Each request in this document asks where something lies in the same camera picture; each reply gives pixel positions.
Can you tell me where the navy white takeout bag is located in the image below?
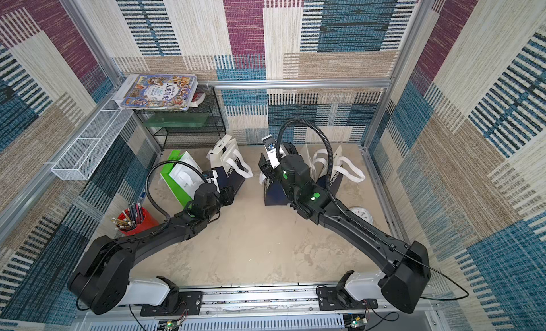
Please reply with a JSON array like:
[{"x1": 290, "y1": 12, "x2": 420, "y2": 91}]
[
  {"x1": 258, "y1": 153, "x2": 291, "y2": 206},
  {"x1": 207, "y1": 134, "x2": 253, "y2": 195},
  {"x1": 329, "y1": 146, "x2": 365, "y2": 196},
  {"x1": 301, "y1": 145, "x2": 328, "y2": 182}
]

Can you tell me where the green white takeout bag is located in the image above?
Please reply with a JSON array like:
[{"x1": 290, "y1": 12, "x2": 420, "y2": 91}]
[{"x1": 161, "y1": 150, "x2": 203, "y2": 207}]

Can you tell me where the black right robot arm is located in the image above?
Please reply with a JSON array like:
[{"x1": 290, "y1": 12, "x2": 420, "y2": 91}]
[{"x1": 259, "y1": 135, "x2": 431, "y2": 314}]

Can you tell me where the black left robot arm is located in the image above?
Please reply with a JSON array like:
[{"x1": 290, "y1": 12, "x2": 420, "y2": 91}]
[{"x1": 68, "y1": 183, "x2": 235, "y2": 315}]

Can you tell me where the red pencil cup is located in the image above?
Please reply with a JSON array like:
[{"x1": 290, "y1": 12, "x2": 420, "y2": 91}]
[{"x1": 112, "y1": 203, "x2": 159, "y2": 236}]

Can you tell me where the green folder on shelf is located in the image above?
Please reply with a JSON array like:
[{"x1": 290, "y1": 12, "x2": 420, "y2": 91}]
[{"x1": 144, "y1": 113, "x2": 209, "y2": 128}]

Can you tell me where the white round clock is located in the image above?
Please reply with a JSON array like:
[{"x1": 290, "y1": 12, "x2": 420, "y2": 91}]
[{"x1": 350, "y1": 207, "x2": 373, "y2": 224}]

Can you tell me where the colourful picture book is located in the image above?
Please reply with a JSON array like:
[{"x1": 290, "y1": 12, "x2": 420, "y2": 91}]
[{"x1": 112, "y1": 75, "x2": 198, "y2": 111}]

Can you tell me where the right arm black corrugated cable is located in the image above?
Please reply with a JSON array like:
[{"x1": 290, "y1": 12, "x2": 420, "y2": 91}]
[{"x1": 276, "y1": 118, "x2": 385, "y2": 242}]

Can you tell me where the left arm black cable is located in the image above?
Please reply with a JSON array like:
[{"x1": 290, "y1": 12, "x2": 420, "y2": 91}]
[{"x1": 146, "y1": 160, "x2": 208, "y2": 223}]

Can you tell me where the black wire mesh shelf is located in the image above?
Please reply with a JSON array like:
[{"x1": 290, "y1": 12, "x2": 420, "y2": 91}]
[{"x1": 135, "y1": 85, "x2": 227, "y2": 150}]

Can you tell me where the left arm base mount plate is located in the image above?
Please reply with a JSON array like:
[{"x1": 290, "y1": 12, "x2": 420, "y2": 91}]
[{"x1": 139, "y1": 291, "x2": 203, "y2": 317}]

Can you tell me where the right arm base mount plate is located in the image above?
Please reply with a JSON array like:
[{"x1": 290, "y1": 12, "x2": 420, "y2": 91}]
[{"x1": 315, "y1": 270, "x2": 378, "y2": 311}]

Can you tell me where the white wire mesh basket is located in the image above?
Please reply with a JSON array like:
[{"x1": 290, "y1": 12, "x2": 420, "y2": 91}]
[{"x1": 51, "y1": 109, "x2": 132, "y2": 181}]

